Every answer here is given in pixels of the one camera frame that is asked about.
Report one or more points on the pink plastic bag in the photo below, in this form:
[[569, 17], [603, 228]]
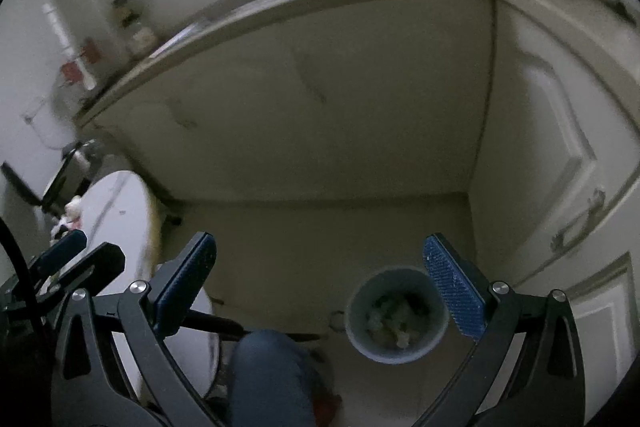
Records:
[[76, 223]]

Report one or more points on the grey trash bin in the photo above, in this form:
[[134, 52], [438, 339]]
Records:
[[357, 337]]

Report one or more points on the round white marble table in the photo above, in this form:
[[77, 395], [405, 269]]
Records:
[[115, 217]]

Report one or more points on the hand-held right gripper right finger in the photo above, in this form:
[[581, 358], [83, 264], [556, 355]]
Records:
[[452, 287]]

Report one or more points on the red slipper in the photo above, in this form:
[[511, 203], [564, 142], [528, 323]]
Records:
[[329, 408]]

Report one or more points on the cream kitchen cabinets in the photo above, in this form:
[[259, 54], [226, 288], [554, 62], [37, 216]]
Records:
[[350, 117]]

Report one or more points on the small black wrapper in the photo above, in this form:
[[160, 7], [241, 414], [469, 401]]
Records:
[[60, 233]]

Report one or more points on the pile of paper scraps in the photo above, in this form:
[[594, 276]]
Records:
[[395, 322]]

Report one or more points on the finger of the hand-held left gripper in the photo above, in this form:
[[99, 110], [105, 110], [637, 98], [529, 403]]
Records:
[[62, 249], [97, 264]]

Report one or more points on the person's right leg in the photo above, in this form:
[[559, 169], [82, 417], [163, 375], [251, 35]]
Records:
[[270, 377]]

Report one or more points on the dark bottle with yellow label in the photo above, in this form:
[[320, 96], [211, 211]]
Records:
[[122, 9]]

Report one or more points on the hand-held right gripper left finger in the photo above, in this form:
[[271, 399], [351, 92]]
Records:
[[185, 282]]

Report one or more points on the black table leg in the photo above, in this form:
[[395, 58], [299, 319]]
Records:
[[225, 326]]

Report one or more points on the glass jar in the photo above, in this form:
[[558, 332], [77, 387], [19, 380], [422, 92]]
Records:
[[141, 42]]

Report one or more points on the beige kitchen counter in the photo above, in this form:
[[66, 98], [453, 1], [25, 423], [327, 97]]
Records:
[[300, 2]]

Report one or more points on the white tissue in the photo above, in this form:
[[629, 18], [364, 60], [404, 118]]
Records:
[[74, 206]]

